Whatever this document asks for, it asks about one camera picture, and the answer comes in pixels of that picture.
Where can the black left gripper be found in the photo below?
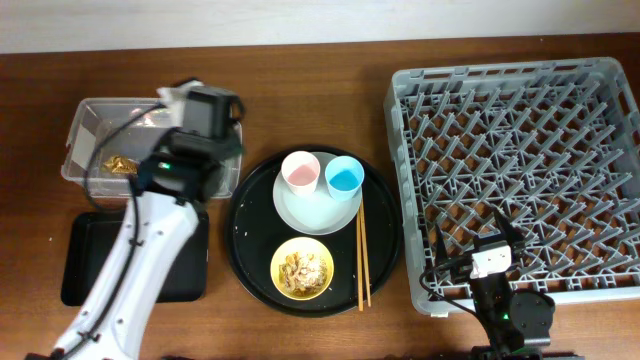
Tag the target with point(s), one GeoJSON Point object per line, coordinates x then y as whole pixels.
{"type": "Point", "coordinates": [209, 145]}

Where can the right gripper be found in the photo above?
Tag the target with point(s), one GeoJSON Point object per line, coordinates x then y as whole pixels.
{"type": "Point", "coordinates": [463, 267]}

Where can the white napkin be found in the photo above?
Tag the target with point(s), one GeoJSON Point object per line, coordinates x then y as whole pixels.
{"type": "Point", "coordinates": [174, 99]}

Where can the brown snack wrapper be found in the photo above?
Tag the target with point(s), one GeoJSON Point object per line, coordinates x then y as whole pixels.
{"type": "Point", "coordinates": [120, 165]}

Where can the pink cup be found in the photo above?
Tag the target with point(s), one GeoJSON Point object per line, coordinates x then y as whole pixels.
{"type": "Point", "coordinates": [301, 171]}

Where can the yellow bowl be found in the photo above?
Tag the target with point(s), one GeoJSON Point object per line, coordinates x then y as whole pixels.
{"type": "Point", "coordinates": [302, 245]}

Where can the food scraps with rice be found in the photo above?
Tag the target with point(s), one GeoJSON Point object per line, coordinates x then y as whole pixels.
{"type": "Point", "coordinates": [303, 274]}

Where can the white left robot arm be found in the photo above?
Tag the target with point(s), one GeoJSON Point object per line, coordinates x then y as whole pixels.
{"type": "Point", "coordinates": [175, 182]}

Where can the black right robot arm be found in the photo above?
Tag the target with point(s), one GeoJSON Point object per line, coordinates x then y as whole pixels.
{"type": "Point", "coordinates": [517, 322]}

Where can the grey dishwasher rack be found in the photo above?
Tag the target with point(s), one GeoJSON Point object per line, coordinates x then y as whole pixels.
{"type": "Point", "coordinates": [554, 145]}

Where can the left wooden chopstick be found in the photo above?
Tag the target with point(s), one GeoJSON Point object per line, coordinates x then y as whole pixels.
{"type": "Point", "coordinates": [359, 261]}

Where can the wooden chopstick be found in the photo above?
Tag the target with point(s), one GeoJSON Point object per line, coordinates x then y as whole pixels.
{"type": "Point", "coordinates": [364, 253]}
{"type": "Point", "coordinates": [359, 261]}

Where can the right wooden chopstick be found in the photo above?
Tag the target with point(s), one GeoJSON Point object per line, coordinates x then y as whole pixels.
{"type": "Point", "coordinates": [364, 253]}

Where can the round black serving tray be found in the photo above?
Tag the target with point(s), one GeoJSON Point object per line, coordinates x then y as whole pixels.
{"type": "Point", "coordinates": [254, 231]}

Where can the blue cup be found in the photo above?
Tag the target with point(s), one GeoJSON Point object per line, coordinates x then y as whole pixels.
{"type": "Point", "coordinates": [344, 176]}

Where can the light grey plate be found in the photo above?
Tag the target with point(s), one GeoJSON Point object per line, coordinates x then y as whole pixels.
{"type": "Point", "coordinates": [318, 213]}

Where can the black rectangular tray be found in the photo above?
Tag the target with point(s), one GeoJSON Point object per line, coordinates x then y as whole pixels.
{"type": "Point", "coordinates": [92, 237]}

